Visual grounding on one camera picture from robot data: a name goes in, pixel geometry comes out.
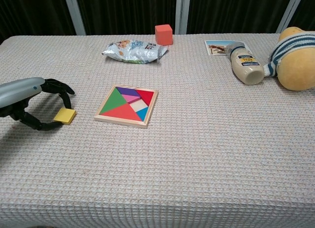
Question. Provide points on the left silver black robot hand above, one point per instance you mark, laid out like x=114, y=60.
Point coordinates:
x=17, y=91

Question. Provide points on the yellow square tangram piece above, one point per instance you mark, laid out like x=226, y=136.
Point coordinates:
x=65, y=115

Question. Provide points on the green tangram triangle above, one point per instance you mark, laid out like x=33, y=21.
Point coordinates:
x=113, y=101

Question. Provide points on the wooden tangram puzzle tray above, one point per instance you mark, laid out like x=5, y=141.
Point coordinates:
x=118, y=122

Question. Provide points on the large coral tangram triangle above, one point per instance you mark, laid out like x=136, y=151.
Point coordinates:
x=123, y=112

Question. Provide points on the purple tangram parallelogram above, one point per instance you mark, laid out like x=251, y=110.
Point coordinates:
x=128, y=91

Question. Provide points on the pink tangram triangle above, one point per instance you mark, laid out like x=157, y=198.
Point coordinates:
x=130, y=98

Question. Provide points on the blue tangram triangle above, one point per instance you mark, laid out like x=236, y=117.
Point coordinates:
x=142, y=112

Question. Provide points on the red tangram triangle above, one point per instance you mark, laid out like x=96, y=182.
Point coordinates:
x=147, y=96

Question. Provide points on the black curtain panel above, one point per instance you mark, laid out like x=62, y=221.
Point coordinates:
x=32, y=11
x=128, y=11
x=310, y=6
x=233, y=11

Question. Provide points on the silver blue snack bag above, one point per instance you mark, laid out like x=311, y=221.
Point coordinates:
x=133, y=52

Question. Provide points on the orange foam cube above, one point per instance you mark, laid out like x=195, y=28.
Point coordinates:
x=163, y=34

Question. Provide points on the beige waffle tablecloth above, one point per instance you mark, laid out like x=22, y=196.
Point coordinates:
x=172, y=164

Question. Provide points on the photo postcard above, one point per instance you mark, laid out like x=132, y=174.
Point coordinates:
x=216, y=48

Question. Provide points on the beige mayonnaise squeeze bottle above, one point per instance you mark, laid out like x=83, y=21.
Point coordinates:
x=246, y=65

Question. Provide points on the yellow plush toy striped shirt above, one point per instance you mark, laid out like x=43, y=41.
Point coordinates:
x=295, y=68

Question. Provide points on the grey aluminium post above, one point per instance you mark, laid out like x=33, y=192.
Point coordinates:
x=182, y=13
x=73, y=13
x=290, y=11

